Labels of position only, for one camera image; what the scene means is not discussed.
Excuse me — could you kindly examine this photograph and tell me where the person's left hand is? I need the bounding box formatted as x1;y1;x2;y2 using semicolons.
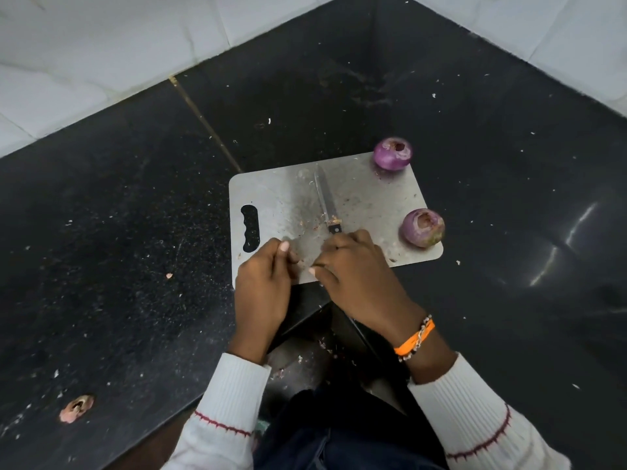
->
227;238;300;366

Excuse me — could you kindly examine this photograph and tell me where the black-handled kitchen knife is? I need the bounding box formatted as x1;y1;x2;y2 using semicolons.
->
313;164;344;236

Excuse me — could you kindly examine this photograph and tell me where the brown curled scrap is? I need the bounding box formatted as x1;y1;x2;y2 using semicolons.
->
58;394;96;425

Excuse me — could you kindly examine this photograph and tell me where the red onion with dry roots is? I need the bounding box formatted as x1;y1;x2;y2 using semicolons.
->
399;208;446;249

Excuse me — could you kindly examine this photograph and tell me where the steel cutting board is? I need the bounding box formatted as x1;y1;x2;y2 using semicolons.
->
229;151;444;289

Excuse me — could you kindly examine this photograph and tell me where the beaded bracelet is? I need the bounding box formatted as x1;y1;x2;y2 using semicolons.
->
397;314;434;364

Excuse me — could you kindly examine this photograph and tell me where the person's right forearm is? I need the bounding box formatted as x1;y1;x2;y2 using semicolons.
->
395;320;571;470

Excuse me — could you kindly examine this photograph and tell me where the person's right hand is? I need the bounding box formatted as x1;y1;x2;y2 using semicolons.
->
308;229;423;348

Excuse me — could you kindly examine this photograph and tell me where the person's left forearm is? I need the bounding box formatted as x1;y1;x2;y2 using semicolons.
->
161;352;272;470

